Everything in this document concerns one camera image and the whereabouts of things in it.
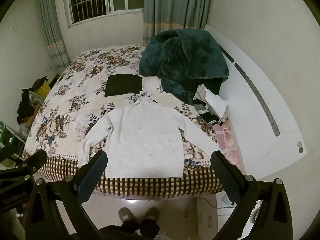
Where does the narrow grey-green curtain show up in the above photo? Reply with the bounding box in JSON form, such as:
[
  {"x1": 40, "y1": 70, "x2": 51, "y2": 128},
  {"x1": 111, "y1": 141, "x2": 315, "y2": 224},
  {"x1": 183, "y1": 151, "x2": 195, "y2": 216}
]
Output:
[{"x1": 35, "y1": 0, "x2": 72, "y2": 75}]

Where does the green crate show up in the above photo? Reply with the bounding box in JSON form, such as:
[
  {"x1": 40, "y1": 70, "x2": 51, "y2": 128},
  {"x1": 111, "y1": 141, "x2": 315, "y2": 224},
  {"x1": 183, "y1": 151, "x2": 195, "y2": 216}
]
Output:
[{"x1": 0, "y1": 120, "x2": 16, "y2": 146}]

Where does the pink floral pillow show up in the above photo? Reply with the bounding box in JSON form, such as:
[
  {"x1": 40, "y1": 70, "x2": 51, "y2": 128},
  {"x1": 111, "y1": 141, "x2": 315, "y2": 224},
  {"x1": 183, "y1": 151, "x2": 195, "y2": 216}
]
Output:
[{"x1": 212, "y1": 119, "x2": 246, "y2": 173}]

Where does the pile of mixed clothes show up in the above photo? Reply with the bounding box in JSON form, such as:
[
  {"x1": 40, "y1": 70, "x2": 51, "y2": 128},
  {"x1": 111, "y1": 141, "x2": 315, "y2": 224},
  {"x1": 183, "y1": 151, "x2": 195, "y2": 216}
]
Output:
[{"x1": 193, "y1": 97, "x2": 225, "y2": 127}]

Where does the beige garment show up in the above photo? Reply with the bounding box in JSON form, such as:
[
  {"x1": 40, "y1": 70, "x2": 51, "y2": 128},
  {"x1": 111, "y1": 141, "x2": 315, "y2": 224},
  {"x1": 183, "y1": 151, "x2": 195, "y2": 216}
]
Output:
[{"x1": 195, "y1": 84, "x2": 208, "y2": 102}]

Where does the white garment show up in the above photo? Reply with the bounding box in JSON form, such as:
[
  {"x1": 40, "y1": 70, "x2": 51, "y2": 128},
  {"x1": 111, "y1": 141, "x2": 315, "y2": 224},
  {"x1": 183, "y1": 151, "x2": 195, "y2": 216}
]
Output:
[{"x1": 204, "y1": 89, "x2": 228, "y2": 119}]

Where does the black folded garment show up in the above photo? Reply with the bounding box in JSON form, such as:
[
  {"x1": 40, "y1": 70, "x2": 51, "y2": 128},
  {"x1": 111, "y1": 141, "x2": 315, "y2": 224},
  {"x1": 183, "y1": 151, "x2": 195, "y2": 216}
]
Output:
[{"x1": 104, "y1": 74, "x2": 143, "y2": 97}]

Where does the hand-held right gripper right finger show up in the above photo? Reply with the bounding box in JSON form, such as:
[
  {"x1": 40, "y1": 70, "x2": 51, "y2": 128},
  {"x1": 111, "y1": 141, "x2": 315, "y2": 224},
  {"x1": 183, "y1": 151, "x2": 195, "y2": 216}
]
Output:
[{"x1": 210, "y1": 151, "x2": 293, "y2": 240}]

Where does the yellow box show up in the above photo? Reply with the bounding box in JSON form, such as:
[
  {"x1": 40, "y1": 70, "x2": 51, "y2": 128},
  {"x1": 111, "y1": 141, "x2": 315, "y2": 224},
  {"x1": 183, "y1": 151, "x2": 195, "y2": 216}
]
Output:
[{"x1": 32, "y1": 79, "x2": 52, "y2": 98}]

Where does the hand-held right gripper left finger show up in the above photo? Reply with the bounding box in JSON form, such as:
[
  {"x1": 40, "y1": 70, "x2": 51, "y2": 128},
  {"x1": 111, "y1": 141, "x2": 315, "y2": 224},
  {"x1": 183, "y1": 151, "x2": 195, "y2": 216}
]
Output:
[{"x1": 25, "y1": 150, "x2": 110, "y2": 240}]

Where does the white knit sweater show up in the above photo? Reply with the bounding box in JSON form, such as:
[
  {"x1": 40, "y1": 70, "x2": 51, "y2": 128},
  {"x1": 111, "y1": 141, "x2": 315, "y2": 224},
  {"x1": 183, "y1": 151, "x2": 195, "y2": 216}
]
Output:
[{"x1": 79, "y1": 97, "x2": 223, "y2": 179}]

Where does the white bedside cabinet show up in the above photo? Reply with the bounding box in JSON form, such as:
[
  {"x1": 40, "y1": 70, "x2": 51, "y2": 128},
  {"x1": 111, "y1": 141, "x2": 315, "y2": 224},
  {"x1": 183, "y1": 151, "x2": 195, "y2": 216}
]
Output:
[{"x1": 196, "y1": 197, "x2": 218, "y2": 233}]

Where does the black floor cable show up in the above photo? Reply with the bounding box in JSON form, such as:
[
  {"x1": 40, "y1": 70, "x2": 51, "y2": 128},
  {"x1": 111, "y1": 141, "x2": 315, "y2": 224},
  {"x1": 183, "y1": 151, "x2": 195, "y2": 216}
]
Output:
[{"x1": 186, "y1": 196, "x2": 237, "y2": 218}]

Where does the wide grey-green curtain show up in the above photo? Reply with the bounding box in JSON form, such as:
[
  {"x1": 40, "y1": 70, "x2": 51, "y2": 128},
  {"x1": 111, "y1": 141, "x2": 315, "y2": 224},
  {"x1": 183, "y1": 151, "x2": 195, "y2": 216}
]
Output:
[{"x1": 142, "y1": 0, "x2": 214, "y2": 46}]

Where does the floral bedspread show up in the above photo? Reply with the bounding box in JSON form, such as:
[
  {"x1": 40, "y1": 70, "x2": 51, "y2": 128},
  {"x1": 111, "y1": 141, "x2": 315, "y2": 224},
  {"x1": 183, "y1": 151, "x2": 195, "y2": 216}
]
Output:
[{"x1": 21, "y1": 44, "x2": 247, "y2": 200}]

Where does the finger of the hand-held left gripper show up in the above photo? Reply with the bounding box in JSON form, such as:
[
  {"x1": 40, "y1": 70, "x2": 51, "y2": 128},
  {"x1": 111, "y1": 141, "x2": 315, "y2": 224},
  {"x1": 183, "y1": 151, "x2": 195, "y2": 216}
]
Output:
[
  {"x1": 0, "y1": 143, "x2": 17, "y2": 162},
  {"x1": 0, "y1": 149, "x2": 48, "y2": 180}
]

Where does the white headboard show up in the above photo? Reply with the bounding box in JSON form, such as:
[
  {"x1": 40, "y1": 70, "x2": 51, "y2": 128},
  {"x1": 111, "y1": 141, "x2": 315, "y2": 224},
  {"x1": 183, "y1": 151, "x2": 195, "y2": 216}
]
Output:
[{"x1": 204, "y1": 24, "x2": 307, "y2": 178}]

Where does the beige slipper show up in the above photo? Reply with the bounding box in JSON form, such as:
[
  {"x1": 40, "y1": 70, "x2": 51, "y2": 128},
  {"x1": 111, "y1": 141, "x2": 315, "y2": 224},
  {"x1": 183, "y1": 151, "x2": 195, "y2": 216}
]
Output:
[
  {"x1": 144, "y1": 207, "x2": 160, "y2": 222},
  {"x1": 118, "y1": 207, "x2": 135, "y2": 223}
]

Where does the teal green jacket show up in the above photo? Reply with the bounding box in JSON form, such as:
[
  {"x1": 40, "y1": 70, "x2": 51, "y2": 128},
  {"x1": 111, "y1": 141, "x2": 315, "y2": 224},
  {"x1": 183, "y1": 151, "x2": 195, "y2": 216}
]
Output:
[{"x1": 139, "y1": 29, "x2": 230, "y2": 105}]

